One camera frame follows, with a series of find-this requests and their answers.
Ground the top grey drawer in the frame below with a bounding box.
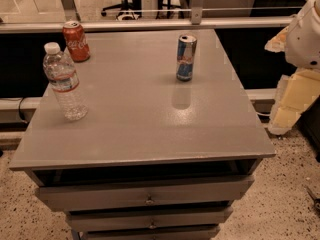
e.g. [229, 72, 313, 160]
[36, 176, 254, 211]

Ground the middle grey drawer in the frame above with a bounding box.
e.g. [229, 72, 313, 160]
[67, 206, 233, 232]

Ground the red coca-cola can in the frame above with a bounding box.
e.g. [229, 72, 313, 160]
[62, 21, 90, 62]

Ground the black cable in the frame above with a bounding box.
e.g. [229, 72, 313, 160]
[17, 97, 29, 124]

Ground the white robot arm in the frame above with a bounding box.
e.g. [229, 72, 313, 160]
[285, 0, 320, 69]

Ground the grey drawer cabinet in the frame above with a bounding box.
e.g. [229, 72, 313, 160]
[8, 28, 277, 240]

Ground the metal railing beam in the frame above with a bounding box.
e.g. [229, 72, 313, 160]
[0, 16, 294, 34]

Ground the bottom grey drawer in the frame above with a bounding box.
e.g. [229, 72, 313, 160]
[84, 225, 220, 240]

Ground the clear plastic water bottle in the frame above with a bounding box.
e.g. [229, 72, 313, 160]
[43, 42, 88, 121]

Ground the red bull can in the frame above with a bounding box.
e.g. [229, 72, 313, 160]
[176, 34, 197, 81]

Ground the grey drawer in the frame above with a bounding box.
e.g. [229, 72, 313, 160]
[84, 225, 220, 240]
[36, 176, 254, 211]
[67, 206, 233, 232]

